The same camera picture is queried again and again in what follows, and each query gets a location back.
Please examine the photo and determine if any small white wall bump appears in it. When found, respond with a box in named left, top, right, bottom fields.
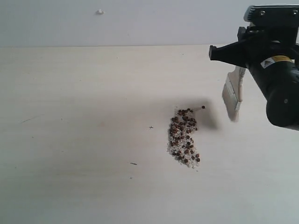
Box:
left=95, top=9, right=105, bottom=15

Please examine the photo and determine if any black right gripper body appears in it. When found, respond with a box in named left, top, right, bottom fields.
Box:
left=246, top=27, right=299, bottom=69

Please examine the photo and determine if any scattered brown pellets and rice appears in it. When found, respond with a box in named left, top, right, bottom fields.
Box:
left=167, top=106, right=206, bottom=170

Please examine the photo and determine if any white wide paint brush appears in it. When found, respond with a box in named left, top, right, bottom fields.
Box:
left=222, top=64, right=249, bottom=122

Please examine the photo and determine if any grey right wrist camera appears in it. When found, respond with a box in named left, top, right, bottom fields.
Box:
left=243, top=4, right=299, bottom=29

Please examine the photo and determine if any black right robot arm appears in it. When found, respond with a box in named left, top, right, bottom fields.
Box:
left=209, top=26, right=299, bottom=130

